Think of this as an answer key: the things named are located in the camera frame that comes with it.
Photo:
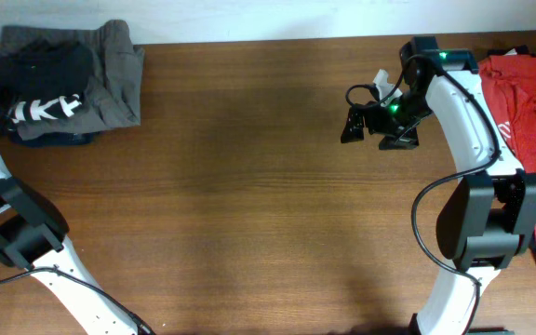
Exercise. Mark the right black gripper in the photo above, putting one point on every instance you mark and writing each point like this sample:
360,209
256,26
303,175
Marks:
406,140

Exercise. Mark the black Nike t-shirt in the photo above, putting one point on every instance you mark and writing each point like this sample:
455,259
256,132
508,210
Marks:
43,82

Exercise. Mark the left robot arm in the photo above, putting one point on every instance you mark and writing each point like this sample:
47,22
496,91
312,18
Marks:
34,238

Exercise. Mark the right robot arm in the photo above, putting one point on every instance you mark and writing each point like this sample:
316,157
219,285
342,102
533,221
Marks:
490,217

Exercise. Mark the black logo t-shirt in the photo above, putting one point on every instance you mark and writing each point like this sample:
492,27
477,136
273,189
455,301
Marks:
511,51

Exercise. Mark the folded grey shorts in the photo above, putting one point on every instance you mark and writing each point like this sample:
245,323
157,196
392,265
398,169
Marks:
112,96

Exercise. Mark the folded dark navy garment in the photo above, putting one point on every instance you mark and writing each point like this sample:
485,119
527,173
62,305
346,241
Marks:
55,140

